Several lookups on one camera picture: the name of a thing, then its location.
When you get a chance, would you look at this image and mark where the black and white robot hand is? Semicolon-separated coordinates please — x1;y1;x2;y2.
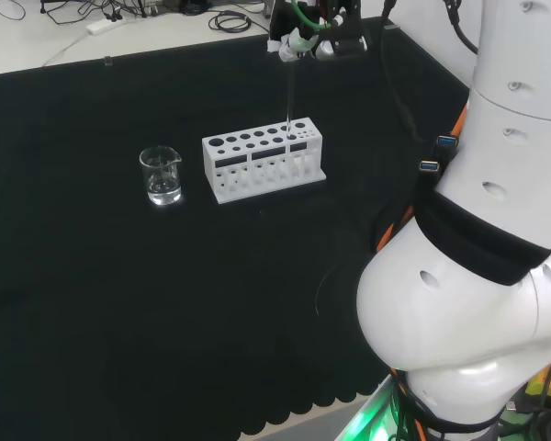
265;0;365;63

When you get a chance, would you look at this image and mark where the clear glass rod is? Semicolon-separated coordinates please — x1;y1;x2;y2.
283;58;298;140

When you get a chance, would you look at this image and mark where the white test tube rack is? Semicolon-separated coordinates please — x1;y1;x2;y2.
201;117;328;205

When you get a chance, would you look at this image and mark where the white power strip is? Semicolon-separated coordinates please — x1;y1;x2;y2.
85;17;128;36

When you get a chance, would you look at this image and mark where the small clear glass beaker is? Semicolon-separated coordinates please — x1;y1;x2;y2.
138;144;184;207

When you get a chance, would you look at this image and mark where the thin loose thread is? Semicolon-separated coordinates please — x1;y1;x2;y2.
313;268;346;319

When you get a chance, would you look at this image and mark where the black bench cloth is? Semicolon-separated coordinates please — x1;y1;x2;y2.
0;16;478;441

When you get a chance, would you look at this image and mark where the green cable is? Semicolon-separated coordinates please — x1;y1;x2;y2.
288;0;346;34

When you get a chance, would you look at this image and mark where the coiled black cable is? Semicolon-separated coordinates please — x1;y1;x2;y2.
208;10;254;34

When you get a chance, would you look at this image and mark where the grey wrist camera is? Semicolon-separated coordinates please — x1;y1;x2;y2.
315;38;369;62

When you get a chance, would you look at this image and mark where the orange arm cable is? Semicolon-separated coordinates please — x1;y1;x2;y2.
374;104;470;253

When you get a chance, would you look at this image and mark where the grey metal base plate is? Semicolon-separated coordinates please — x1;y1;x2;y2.
333;375;408;441

